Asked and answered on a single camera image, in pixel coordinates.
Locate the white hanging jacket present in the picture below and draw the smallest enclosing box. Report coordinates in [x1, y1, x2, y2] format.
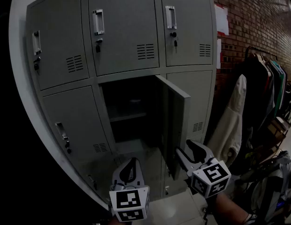
[207, 74, 247, 167]

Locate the black hanging garment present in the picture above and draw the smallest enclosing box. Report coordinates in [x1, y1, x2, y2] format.
[238, 59, 276, 174]

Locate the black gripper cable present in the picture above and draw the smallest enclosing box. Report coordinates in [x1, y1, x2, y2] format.
[202, 204, 210, 225]

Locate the large white wall paper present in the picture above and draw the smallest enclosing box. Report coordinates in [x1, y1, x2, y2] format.
[214, 4, 230, 36]

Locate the grey metal locker cabinet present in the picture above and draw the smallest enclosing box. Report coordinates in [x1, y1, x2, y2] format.
[25, 0, 218, 202]

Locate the silver cabinet door handle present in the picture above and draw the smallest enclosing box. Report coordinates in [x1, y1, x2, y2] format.
[32, 30, 42, 56]
[92, 9, 105, 36]
[54, 122, 69, 140]
[165, 6, 177, 30]

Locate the narrow white wall paper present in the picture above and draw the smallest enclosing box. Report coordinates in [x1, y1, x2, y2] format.
[216, 38, 222, 70]

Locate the person's right forearm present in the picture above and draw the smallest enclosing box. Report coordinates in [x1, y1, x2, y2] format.
[206, 191, 257, 225]

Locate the grey locker door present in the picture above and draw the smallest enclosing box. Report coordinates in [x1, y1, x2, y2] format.
[155, 75, 191, 181]

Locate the black clothes rack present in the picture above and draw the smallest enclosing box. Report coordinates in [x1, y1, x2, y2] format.
[244, 45, 280, 61]

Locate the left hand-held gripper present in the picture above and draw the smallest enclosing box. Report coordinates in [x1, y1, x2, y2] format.
[109, 157, 151, 223]

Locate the grey backpack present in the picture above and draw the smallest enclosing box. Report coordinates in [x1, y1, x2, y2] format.
[239, 150, 291, 225]

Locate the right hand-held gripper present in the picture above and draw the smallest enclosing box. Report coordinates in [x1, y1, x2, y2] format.
[175, 139, 232, 199]

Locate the brown cardboard box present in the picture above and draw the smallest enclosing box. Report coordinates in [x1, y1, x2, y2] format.
[264, 117, 291, 150]

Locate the green hanging garment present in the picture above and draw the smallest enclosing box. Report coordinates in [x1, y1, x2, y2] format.
[269, 60, 287, 118]

